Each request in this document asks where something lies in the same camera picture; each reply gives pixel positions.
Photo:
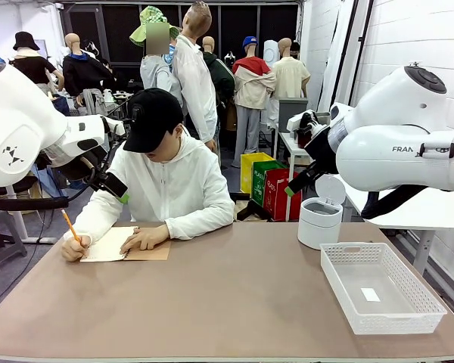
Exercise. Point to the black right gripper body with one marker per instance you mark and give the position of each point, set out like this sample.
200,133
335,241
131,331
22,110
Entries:
321,149

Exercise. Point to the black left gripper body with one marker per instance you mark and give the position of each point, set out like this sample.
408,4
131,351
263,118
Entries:
85,164

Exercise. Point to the yellow pencil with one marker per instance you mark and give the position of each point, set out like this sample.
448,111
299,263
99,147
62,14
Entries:
71,225

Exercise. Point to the spiral notebook brown cover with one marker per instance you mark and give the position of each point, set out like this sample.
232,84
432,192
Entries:
106,246

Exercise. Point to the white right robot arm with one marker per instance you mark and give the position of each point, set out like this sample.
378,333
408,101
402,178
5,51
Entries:
397,151

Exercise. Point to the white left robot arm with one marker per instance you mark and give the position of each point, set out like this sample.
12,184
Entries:
19,128

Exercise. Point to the person's left forearm white sleeve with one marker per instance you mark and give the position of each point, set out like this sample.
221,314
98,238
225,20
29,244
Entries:
204,223

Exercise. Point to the person's right forearm white sleeve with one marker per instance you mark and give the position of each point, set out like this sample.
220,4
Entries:
91,215

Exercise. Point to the person's left hand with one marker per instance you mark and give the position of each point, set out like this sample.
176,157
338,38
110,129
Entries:
147,236

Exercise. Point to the person's right hand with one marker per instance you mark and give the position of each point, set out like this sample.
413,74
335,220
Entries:
75,247

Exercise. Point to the red recycling bin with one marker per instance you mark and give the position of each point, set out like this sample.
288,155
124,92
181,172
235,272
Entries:
278,196

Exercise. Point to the small white narrow table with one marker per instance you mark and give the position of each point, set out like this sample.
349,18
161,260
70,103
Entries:
287,145

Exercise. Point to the green recycling bin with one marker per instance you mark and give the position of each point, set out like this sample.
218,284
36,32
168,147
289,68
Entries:
261,181

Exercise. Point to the white round trash bin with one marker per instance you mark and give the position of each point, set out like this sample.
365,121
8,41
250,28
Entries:
319,223

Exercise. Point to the grey box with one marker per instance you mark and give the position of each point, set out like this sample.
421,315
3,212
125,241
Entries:
292,111

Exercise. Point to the yellow recycling bin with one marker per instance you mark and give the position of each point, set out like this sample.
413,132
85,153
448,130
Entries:
249,170

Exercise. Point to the seated person white hooded jacket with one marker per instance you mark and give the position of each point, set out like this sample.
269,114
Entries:
174,181

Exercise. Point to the black chair base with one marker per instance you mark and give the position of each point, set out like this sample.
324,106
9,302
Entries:
251,210

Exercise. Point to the mannequin torso blue jeans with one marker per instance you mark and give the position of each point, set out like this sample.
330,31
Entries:
60,105

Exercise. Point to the black baseball cap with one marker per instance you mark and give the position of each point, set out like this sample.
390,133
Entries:
151,121

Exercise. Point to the mannequin cream shirt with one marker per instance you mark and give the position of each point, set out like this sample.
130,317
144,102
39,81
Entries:
290,77

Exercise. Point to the white desk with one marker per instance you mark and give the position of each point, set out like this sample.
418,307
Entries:
20,227

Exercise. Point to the mannequin blue cap red jacket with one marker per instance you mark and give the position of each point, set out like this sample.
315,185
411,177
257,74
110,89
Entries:
253,87

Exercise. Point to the mannequin black hoodie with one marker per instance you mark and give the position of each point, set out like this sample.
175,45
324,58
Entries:
83,72

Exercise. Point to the white oval fan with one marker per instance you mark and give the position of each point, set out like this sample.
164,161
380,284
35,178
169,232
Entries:
270,53

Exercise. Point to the mannequin black bucket hat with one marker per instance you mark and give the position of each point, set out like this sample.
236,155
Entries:
32,64

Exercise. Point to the grey stool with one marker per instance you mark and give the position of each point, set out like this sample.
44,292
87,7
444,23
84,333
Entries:
2,242

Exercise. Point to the mannequin green checked hat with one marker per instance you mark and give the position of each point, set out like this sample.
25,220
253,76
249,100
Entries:
155,72

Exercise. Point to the large white side table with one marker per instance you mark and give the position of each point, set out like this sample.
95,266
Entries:
420,211

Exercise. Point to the mannequin dark green jacket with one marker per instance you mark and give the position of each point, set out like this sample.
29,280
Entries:
221,75

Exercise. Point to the black tripod pole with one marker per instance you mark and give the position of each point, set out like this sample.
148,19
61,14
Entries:
415,64

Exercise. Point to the tall mannequin white shirt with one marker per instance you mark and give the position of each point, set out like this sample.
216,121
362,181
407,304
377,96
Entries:
194,83

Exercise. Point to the small white basket label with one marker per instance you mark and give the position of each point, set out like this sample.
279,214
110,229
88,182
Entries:
370,294

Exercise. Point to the white perforated plastic basket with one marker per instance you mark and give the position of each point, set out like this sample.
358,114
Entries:
382,287

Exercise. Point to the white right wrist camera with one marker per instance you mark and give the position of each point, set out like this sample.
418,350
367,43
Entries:
306,123

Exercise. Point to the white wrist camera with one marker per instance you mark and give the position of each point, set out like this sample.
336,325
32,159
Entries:
113,126
306,123

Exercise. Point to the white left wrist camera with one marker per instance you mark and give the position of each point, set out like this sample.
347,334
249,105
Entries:
113,126

